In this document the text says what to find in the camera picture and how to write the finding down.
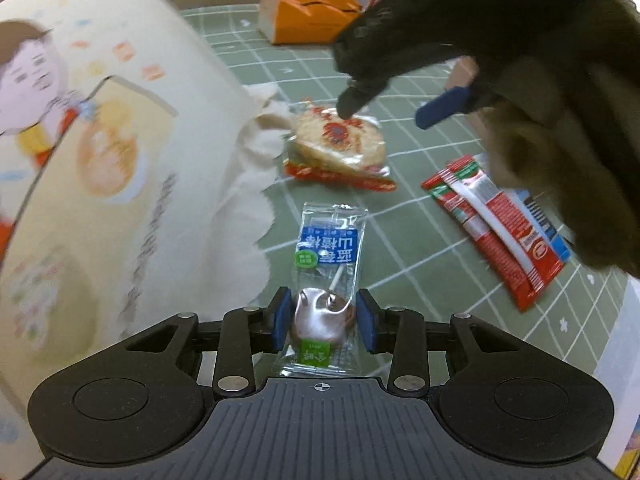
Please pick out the red white striped packet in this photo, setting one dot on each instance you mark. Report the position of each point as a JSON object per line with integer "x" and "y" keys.
{"x": 500, "y": 240}

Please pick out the clear lollipop packet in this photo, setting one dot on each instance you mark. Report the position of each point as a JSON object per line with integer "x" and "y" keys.
{"x": 327, "y": 240}

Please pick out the blue snack packet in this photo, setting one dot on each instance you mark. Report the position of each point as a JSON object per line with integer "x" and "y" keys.
{"x": 550, "y": 232}

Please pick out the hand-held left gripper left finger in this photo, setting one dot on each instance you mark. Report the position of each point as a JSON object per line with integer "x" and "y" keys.
{"x": 281, "y": 320}

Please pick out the white cartoon printed bag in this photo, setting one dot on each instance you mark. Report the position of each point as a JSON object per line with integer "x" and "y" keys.
{"x": 125, "y": 160}

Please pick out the round rice cracker packet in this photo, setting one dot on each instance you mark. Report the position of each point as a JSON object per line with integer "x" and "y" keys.
{"x": 340, "y": 145}

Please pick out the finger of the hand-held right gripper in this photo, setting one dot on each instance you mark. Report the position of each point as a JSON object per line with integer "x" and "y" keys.
{"x": 355, "y": 100}
{"x": 440, "y": 110}

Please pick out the green checked tablecloth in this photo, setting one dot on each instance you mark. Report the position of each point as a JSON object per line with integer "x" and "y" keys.
{"x": 400, "y": 220}

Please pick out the person's right forearm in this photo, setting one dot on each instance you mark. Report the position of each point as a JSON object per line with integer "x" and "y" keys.
{"x": 575, "y": 110}

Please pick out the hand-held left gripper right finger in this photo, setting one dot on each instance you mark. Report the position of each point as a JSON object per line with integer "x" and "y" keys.
{"x": 367, "y": 322}

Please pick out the orange tissue box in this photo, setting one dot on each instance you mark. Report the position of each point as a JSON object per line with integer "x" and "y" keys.
{"x": 310, "y": 17}

